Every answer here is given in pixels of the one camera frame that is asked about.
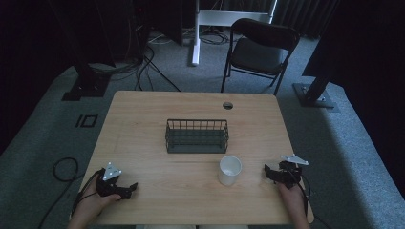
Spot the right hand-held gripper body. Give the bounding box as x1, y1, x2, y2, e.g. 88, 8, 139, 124
270, 154, 309, 190

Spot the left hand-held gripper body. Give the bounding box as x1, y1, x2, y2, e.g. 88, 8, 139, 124
95, 161, 132, 198

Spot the person's left hand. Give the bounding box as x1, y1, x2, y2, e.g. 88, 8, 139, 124
75, 179, 122, 221

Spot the person's right hand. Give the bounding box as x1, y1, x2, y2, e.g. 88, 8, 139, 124
276, 181, 308, 214

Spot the white cup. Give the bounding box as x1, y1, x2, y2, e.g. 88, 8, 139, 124
218, 155, 243, 187

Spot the black metal stand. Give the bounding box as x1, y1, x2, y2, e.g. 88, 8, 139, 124
51, 0, 112, 102
292, 37, 341, 114

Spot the black folding chair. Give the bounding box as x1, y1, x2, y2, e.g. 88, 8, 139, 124
220, 17, 301, 96

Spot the dark curtain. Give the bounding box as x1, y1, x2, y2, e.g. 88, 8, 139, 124
272, 0, 341, 40

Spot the dark equipment cabinet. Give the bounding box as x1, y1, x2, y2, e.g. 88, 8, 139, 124
127, 0, 185, 61

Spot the left hand-held gripper cable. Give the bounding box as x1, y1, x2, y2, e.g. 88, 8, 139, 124
70, 168, 106, 218

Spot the hand-held gripper cable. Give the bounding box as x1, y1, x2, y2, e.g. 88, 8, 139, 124
294, 163, 333, 229
70, 168, 106, 218

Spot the right hand-held gripper cable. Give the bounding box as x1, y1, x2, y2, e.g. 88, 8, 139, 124
294, 163, 333, 229

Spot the black looped floor cable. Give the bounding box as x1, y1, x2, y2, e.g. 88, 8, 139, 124
37, 156, 86, 229

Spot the black wire basket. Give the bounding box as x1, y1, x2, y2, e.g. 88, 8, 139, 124
164, 118, 230, 155

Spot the bundle of black floor cables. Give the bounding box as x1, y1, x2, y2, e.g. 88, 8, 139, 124
89, 30, 182, 94

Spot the white metal desk frame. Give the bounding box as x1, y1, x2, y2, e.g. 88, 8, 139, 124
190, 0, 279, 67

